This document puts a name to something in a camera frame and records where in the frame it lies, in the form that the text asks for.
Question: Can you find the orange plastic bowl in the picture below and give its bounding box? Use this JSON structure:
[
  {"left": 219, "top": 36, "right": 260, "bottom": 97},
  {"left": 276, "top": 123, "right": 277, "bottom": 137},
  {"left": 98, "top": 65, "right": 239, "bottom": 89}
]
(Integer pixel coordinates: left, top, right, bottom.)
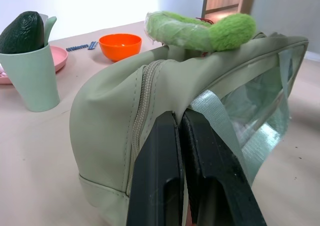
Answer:
[{"left": 98, "top": 33, "right": 143, "bottom": 63}]

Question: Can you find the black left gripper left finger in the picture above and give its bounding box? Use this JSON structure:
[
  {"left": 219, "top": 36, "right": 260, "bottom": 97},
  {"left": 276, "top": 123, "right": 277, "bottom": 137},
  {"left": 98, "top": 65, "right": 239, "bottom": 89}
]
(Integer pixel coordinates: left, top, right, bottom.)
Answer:
[{"left": 125, "top": 110, "right": 185, "bottom": 226}]

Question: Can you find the green zip pouch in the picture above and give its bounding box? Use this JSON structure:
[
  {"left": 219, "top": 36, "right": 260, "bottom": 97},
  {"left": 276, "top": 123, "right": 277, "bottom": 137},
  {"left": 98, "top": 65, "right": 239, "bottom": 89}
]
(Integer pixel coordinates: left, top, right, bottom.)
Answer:
[{"left": 69, "top": 32, "right": 309, "bottom": 226}]

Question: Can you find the green plush keychain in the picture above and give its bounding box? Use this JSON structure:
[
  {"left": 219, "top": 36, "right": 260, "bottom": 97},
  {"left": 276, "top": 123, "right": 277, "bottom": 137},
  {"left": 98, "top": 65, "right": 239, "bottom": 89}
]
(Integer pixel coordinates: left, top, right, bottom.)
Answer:
[{"left": 144, "top": 11, "right": 257, "bottom": 52}]

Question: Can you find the dark green toy avocado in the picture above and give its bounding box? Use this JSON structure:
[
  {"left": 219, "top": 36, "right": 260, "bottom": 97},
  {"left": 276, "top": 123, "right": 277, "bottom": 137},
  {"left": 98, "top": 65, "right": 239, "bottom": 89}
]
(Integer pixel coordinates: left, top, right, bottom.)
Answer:
[{"left": 0, "top": 11, "right": 45, "bottom": 54}]

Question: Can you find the pink plastic plate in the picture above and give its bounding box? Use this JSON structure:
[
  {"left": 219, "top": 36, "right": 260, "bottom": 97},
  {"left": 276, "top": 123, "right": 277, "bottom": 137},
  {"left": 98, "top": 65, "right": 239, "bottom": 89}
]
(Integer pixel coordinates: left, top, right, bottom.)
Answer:
[{"left": 0, "top": 45, "right": 69, "bottom": 85}]

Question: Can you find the light green plastic cup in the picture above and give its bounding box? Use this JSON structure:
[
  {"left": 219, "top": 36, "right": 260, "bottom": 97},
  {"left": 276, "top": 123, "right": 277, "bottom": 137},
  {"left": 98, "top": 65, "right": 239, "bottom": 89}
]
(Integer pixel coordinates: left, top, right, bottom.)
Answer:
[{"left": 0, "top": 45, "right": 61, "bottom": 112}]

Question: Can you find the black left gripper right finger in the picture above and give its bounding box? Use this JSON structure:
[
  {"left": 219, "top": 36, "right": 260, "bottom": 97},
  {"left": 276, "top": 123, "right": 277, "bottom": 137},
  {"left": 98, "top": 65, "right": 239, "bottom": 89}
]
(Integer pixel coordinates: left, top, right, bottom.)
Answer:
[{"left": 179, "top": 109, "right": 268, "bottom": 226}]

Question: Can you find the light green plastic spoon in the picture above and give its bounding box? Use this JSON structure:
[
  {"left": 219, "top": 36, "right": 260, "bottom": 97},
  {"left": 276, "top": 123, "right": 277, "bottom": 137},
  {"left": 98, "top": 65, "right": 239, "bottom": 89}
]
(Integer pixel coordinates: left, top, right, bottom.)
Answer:
[{"left": 43, "top": 16, "right": 58, "bottom": 47}]

